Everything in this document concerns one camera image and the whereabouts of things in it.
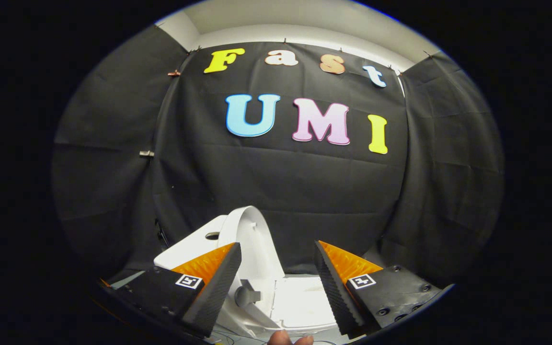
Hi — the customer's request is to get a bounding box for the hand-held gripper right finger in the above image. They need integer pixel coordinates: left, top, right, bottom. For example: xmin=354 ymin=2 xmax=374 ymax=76
xmin=314 ymin=241 xmax=444 ymax=336

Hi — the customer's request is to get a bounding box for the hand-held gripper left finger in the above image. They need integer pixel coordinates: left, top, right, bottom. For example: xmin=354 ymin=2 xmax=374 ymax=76
xmin=113 ymin=242 xmax=242 ymax=338

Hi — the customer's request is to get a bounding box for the round black lid lift handle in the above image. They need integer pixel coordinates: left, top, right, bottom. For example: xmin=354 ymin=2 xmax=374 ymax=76
xmin=234 ymin=280 xmax=263 ymax=308

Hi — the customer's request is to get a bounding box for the white toilet tank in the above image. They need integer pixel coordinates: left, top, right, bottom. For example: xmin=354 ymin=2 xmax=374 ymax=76
xmin=154 ymin=215 xmax=231 ymax=271

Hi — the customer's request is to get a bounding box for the black backdrop cloth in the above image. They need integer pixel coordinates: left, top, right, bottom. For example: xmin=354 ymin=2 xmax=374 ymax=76
xmin=51 ymin=24 xmax=505 ymax=288

